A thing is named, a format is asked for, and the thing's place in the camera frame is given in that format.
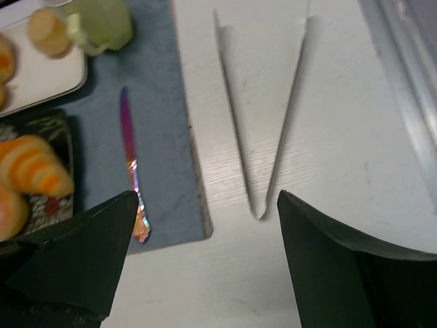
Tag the black floral square plate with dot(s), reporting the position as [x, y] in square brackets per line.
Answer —
[52, 126]

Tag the pale green mug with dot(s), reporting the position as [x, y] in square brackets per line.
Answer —
[98, 26]

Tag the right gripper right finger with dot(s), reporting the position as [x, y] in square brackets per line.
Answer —
[343, 277]

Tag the aluminium table frame rail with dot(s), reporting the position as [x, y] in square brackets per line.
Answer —
[410, 68]

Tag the white rectangular serving tray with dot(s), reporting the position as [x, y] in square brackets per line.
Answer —
[40, 78]

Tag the striped croissant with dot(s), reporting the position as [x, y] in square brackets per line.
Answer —
[29, 165]

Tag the white tongs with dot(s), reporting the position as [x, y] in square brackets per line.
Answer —
[260, 73]

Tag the round golden bun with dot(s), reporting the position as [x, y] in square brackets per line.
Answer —
[7, 59]

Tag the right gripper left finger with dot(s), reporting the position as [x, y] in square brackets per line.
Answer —
[66, 275]

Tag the small round bread roll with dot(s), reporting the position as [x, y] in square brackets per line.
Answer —
[47, 33]

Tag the blue cloth placemat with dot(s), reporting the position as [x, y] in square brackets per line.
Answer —
[149, 69]

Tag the iridescent purple knife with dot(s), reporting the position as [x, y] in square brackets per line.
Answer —
[142, 229]

